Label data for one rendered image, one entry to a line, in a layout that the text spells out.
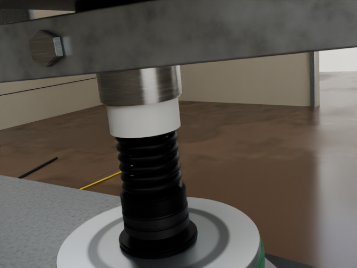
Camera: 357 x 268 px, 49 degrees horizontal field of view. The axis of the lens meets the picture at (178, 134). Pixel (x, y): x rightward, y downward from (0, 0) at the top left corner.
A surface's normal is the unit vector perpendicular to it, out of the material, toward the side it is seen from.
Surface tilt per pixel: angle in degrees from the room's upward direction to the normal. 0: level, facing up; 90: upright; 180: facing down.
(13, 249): 0
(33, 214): 0
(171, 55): 90
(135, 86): 90
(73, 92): 90
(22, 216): 0
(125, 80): 90
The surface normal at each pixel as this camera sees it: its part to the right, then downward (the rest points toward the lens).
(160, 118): 0.51, 0.17
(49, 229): -0.10, -0.96
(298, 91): -0.64, 0.25
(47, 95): 0.76, 0.09
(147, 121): 0.15, 0.23
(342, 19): -0.33, 0.26
